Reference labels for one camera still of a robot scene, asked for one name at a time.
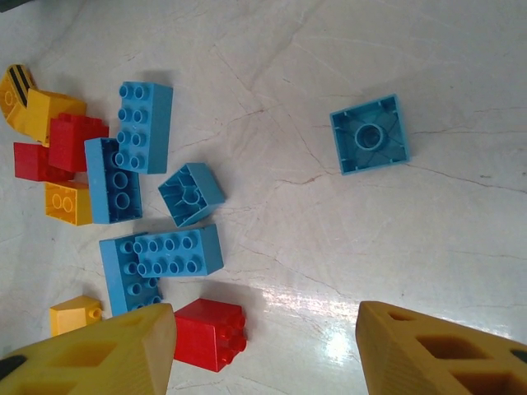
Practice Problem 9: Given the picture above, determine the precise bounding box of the blue square lego brick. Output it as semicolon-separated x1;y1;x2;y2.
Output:
158;162;226;228
329;93;412;177

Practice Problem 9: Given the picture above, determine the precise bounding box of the red lego brick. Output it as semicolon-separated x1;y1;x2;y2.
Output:
13;142;75;183
48;113;110;173
172;298;249;374

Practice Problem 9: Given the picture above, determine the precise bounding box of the yellow black-striped lego brick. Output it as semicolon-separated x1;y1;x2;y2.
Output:
0;63;36;137

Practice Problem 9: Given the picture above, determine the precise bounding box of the long blue lego brick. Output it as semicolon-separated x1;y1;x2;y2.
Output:
98;232;164;318
84;137;144;225
114;81;174;175
133;224;225;279

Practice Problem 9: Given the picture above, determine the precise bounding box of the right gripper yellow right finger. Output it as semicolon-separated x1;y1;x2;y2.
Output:
356;301;527;395

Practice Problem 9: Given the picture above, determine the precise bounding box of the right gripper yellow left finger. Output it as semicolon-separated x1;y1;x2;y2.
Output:
0;303;177;395

